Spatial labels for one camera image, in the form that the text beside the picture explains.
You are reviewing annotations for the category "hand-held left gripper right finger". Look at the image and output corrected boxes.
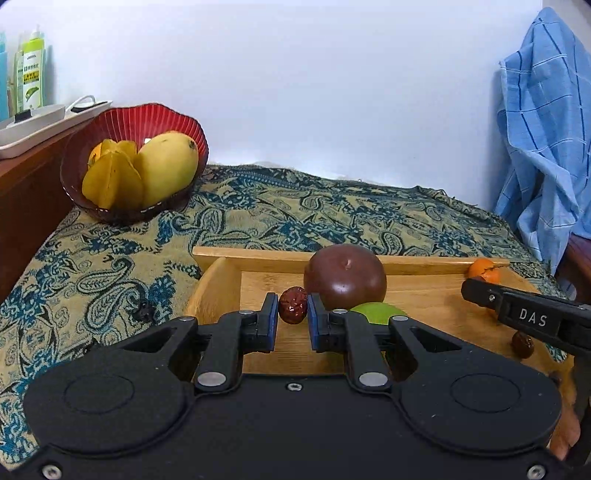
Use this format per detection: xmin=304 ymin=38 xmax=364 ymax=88
xmin=307 ymin=292 xmax=467 ymax=395

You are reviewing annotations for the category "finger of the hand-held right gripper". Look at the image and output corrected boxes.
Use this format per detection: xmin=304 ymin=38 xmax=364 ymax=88
xmin=461 ymin=277 xmax=507 ymax=320

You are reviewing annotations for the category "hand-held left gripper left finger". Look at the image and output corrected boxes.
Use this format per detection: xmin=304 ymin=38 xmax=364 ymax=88
xmin=117 ymin=292 xmax=280 ymax=395

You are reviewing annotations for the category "red date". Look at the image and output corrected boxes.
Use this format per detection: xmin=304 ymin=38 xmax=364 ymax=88
xmin=278 ymin=286 xmax=309 ymax=325
xmin=511 ymin=331 xmax=535 ymax=358

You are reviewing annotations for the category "wooden tray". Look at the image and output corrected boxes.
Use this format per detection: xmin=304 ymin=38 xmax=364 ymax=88
xmin=185 ymin=246 xmax=561 ymax=377

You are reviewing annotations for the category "person's right hand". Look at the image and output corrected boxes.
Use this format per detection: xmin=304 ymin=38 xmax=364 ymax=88
xmin=549 ymin=364 xmax=583 ymax=462

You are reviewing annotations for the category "small tangerine with stem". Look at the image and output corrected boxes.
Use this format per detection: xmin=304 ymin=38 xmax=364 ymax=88
xmin=467 ymin=257 xmax=502 ymax=283

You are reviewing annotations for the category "dark purple round fruit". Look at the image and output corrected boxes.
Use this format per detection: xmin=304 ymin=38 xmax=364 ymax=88
xmin=303 ymin=244 xmax=387 ymax=312

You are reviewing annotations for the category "wooden chair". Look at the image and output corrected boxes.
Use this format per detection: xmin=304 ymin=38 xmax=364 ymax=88
xmin=556 ymin=233 xmax=591 ymax=305

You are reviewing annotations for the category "paisley blanket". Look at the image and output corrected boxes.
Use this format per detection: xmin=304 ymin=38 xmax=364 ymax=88
xmin=0 ymin=161 xmax=573 ymax=467

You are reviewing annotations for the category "blue plaid cloth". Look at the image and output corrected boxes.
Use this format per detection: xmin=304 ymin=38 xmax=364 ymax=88
xmin=495 ymin=7 xmax=591 ymax=278

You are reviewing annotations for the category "yellow mango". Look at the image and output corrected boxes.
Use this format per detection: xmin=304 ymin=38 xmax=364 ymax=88
xmin=134 ymin=131 xmax=199 ymax=208

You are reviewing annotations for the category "yellow starfruit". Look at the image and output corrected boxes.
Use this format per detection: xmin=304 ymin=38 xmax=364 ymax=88
xmin=82 ymin=138 xmax=145 ymax=210

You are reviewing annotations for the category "red ribbed bowl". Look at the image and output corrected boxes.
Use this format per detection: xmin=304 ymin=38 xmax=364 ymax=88
xmin=60 ymin=103 xmax=208 ymax=225

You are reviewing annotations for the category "wooden cabinet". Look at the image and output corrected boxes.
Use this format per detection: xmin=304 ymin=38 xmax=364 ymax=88
xmin=0 ymin=117 xmax=100 ymax=303

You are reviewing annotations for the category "green label bottle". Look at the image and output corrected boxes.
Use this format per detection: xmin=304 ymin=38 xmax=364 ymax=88
xmin=16 ymin=28 xmax=47 ymax=114

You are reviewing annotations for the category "blue bottle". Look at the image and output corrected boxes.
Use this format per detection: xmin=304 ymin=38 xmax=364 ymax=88
xmin=0 ymin=32 xmax=10 ymax=123

